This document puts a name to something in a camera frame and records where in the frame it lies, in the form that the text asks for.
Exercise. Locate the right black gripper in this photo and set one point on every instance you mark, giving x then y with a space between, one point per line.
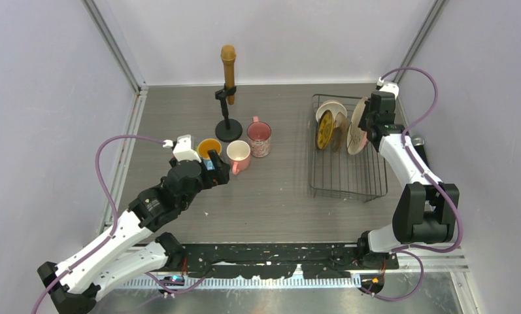
363 123

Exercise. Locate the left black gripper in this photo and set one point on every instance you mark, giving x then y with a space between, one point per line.
218 176

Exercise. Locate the plain pink mug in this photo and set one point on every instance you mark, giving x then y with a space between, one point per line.
239 155

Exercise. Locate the blue butterfly mug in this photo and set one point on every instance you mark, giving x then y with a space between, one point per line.
203 150

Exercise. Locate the large pink cream plate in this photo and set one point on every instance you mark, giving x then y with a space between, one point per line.
356 137

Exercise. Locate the white ceramic bowl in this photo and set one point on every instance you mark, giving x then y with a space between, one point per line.
334 106

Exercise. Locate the pink patterned mug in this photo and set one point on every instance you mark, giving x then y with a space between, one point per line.
259 137

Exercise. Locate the yellow plate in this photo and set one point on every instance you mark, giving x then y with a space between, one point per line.
324 130

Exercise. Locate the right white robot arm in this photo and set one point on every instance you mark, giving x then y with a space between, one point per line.
426 212

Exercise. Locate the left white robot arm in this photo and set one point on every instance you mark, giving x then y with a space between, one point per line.
79 282

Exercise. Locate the black handheld microphone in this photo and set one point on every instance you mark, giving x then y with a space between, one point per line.
418 143

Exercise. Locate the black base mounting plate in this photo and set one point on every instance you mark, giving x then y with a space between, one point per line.
277 260

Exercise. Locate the brown microphone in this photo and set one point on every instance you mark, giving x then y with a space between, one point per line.
228 56

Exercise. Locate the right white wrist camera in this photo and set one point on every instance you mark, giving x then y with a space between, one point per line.
387 86

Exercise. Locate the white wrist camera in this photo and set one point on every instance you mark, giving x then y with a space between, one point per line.
183 148
387 86

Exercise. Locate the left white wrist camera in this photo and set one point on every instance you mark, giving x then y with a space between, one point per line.
183 148

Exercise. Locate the black wire dish rack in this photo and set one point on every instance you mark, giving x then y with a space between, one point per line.
338 174

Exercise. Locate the aluminium frame rail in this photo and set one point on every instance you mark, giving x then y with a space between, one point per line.
123 158

